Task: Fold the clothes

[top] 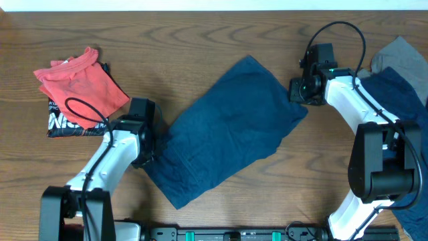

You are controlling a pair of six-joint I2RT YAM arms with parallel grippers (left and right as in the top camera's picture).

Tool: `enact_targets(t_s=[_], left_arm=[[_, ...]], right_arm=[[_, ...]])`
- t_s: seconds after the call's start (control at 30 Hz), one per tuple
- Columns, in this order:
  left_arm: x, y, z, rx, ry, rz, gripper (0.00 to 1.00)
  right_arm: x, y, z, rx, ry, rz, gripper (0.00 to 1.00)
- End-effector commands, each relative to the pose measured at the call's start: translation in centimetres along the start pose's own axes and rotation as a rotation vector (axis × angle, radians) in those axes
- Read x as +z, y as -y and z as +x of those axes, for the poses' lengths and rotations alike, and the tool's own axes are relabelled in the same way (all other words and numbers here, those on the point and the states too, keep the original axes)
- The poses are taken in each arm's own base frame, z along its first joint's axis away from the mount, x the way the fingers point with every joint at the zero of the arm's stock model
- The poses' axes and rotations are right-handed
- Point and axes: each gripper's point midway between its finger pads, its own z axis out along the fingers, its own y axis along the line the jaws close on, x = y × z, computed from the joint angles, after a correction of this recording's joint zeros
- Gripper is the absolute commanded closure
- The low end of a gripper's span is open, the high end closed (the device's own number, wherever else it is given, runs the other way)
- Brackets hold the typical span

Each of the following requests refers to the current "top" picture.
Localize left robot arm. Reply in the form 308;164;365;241
39;98;156;240

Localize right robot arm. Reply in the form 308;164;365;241
286;44;423;240

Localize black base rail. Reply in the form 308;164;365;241
113;219;401;241

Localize folded red t-shirt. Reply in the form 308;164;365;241
33;47;130;129

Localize grey garment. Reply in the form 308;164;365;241
357;36;427;105

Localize blue garment in pile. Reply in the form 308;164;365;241
360;68;427;241

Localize dark blue denim shorts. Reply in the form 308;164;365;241
144;56;308;210

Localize folded black printed t-shirt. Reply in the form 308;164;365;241
47;64;110;138

